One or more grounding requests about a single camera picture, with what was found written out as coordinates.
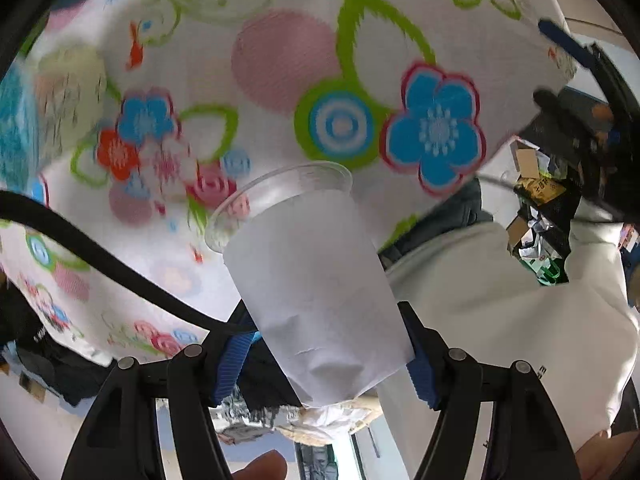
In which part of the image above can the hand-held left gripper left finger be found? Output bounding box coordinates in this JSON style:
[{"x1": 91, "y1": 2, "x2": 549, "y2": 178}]
[{"x1": 61, "y1": 302, "x2": 261, "y2": 480}]

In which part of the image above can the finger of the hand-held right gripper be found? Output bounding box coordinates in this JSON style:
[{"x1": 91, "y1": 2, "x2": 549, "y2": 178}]
[
  {"x1": 533, "y1": 87, "x2": 617, "y2": 147},
  {"x1": 537, "y1": 18, "x2": 640, "y2": 128}
]

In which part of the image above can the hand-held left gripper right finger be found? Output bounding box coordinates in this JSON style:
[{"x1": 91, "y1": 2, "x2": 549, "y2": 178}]
[{"x1": 397, "y1": 301, "x2": 582, "y2": 480}]

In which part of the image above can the translucent plastic cup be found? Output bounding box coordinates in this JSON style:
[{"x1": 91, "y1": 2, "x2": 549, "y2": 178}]
[{"x1": 204, "y1": 161, "x2": 416, "y2": 409}]

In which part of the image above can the person's left hand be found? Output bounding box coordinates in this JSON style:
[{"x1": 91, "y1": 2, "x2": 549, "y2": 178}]
[{"x1": 231, "y1": 450, "x2": 289, "y2": 480}]

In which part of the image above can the cardboard box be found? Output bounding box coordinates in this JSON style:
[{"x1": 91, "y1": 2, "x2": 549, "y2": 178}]
[{"x1": 510, "y1": 140, "x2": 551, "y2": 178}]

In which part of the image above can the yellow packet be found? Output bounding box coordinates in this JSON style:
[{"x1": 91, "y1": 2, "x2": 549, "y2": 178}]
[{"x1": 517, "y1": 175, "x2": 568, "y2": 206}]

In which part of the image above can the floral printed tablecloth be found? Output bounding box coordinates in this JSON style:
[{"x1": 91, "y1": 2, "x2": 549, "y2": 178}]
[{"x1": 0, "y1": 0, "x2": 576, "y2": 367}]

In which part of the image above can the black cable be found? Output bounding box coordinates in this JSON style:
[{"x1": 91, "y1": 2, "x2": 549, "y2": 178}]
[{"x1": 0, "y1": 190, "x2": 261, "y2": 337}]

